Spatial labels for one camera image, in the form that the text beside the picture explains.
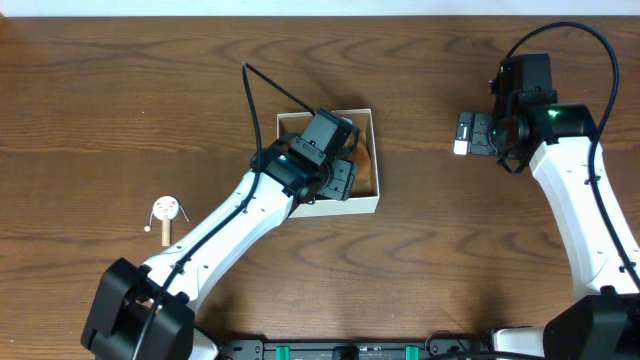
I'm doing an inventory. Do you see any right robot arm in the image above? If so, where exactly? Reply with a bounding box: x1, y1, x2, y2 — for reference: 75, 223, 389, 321
453, 54, 639, 359

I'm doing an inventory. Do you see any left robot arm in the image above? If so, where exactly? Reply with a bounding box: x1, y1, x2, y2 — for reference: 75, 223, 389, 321
80, 109, 360, 360

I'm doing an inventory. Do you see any white cardboard box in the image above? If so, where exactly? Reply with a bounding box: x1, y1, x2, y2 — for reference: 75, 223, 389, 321
261, 109, 380, 218

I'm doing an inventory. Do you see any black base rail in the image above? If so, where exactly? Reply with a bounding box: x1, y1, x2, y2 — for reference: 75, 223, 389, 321
218, 330, 493, 360

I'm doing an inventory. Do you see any wooden pellet drum toy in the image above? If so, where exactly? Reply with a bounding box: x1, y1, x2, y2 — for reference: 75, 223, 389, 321
143, 195, 190, 247

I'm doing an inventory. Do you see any brown plush toy with carrot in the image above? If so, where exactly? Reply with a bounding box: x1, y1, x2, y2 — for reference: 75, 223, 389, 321
348, 135, 374, 197

